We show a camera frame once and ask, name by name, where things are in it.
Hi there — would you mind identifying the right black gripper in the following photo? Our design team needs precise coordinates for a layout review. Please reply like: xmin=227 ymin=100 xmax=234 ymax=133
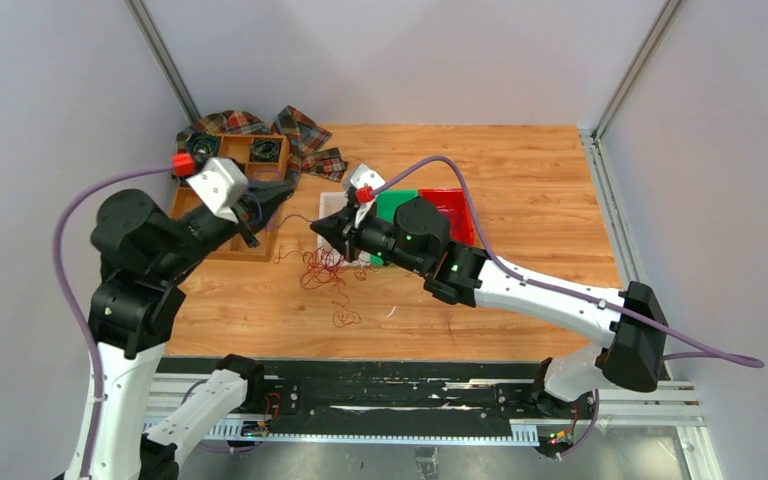
xmin=310 ymin=202 xmax=425 ymax=277

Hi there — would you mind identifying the red cable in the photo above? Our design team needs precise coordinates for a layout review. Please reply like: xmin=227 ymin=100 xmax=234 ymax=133
xmin=272 ymin=245 xmax=372 ymax=330

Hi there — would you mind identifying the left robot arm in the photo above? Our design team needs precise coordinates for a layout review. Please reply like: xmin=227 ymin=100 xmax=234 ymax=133
xmin=65 ymin=180 xmax=295 ymax=479

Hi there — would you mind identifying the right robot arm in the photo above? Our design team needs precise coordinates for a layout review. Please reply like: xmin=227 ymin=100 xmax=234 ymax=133
xmin=311 ymin=197 xmax=667 ymax=417

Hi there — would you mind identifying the white plastic bin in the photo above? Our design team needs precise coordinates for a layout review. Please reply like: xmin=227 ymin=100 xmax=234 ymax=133
xmin=317 ymin=192 xmax=347 ymax=265

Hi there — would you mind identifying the wooden compartment tray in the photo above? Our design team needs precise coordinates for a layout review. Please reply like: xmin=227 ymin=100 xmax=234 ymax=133
xmin=186 ymin=132 xmax=289 ymax=262

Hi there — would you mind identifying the rolled dark tie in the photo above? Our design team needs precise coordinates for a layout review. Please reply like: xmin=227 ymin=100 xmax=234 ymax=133
xmin=184 ymin=131 xmax=221 ymax=157
xmin=248 ymin=138 xmax=282 ymax=163

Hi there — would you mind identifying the green plastic bin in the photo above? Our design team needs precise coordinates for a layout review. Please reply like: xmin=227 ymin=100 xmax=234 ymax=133
xmin=373 ymin=189 xmax=421 ymax=266

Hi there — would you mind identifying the plaid cloth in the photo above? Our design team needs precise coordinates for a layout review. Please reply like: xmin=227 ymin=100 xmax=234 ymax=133
xmin=175 ymin=105 xmax=349 ymax=182

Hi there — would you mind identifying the red plastic bin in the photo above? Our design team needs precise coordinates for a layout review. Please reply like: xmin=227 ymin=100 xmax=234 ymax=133
xmin=418 ymin=188 xmax=475 ymax=246

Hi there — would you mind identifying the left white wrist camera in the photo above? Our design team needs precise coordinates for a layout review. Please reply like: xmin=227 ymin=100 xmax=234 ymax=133
xmin=186 ymin=157 xmax=249 ymax=223

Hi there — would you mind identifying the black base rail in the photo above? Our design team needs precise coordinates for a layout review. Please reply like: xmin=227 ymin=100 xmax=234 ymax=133
xmin=158 ymin=357 xmax=670 ymax=439

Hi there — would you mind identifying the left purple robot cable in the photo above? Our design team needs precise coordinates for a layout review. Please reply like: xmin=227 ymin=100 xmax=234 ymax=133
xmin=51 ymin=153 xmax=197 ymax=480

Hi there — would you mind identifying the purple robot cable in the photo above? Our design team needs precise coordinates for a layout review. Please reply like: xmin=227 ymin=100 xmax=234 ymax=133
xmin=51 ymin=153 xmax=197 ymax=480
xmin=356 ymin=156 xmax=766 ymax=460

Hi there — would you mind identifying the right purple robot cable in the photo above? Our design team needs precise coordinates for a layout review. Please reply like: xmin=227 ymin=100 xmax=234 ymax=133
xmin=356 ymin=156 xmax=766 ymax=460

